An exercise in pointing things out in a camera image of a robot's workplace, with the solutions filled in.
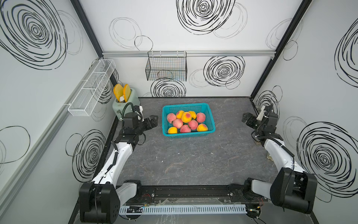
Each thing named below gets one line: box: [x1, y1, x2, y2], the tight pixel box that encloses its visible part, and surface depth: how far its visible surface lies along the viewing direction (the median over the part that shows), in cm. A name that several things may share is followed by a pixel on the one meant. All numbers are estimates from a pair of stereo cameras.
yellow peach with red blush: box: [181, 112, 192, 124], surface depth 96 cm
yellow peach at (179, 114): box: [176, 110, 185, 119], surface depth 102 cm
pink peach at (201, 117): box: [196, 112, 206, 124], surface depth 102 cm
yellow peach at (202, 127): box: [196, 123, 209, 132], surface depth 97 cm
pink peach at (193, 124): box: [188, 119, 199, 130], surface depth 98 cm
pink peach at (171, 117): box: [166, 112, 177, 124], surface depth 101 cm
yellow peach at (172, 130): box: [167, 126, 178, 134], surface depth 95 cm
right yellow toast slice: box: [123, 84, 131, 103], surface depth 98 cm
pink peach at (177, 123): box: [172, 118, 184, 129], surface depth 98 cm
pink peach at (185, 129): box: [179, 124, 192, 133], surface depth 96 cm
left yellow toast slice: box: [113, 83, 124, 103], surface depth 98 cm
